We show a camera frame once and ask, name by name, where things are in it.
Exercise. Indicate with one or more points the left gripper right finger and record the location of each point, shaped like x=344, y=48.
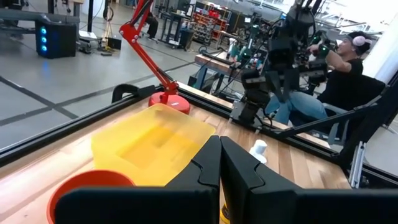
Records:
x=264, y=202

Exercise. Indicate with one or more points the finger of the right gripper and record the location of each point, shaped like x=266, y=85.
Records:
x=291, y=85
x=273, y=87

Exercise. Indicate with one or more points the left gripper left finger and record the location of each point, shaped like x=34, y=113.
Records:
x=186, y=202

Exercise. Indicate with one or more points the white paint bottle black label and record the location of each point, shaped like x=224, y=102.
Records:
x=258, y=149

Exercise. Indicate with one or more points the background black robot arm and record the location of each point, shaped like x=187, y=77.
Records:
x=253, y=31

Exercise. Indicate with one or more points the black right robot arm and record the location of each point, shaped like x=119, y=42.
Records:
x=253, y=109

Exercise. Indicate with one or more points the wooden workbench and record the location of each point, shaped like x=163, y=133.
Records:
x=214, y=63

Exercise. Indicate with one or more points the person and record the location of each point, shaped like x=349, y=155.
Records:
x=345, y=81

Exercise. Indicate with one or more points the red shelf with bins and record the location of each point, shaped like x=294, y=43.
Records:
x=211, y=28

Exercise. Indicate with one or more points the yellow translucent plastic tray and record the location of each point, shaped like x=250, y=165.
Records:
x=149, y=146

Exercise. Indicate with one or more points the black trash bin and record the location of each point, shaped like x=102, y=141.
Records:
x=186, y=39

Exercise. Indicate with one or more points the black chair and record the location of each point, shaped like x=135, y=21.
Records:
x=370, y=90

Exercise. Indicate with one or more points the pink headphones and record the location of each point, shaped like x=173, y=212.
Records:
x=359, y=40

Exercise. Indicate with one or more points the red desk lamp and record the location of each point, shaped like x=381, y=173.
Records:
x=169, y=102

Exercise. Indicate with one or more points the red-orange plastic cup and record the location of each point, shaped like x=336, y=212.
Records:
x=77, y=183

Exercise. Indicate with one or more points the black table clamp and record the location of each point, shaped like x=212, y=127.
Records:
x=119, y=90

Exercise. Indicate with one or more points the black computer tower blue lights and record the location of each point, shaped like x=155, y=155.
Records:
x=59, y=40

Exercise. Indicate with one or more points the grey background desk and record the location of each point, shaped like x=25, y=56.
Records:
x=31, y=15

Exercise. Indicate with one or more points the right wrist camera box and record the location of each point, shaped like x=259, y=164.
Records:
x=281, y=53

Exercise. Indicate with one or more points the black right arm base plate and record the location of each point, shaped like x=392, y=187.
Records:
x=237, y=116

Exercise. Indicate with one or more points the silver aluminium bracket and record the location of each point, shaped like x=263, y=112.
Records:
x=357, y=165

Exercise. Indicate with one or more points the black aluminium table frame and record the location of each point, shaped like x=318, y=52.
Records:
x=62, y=132

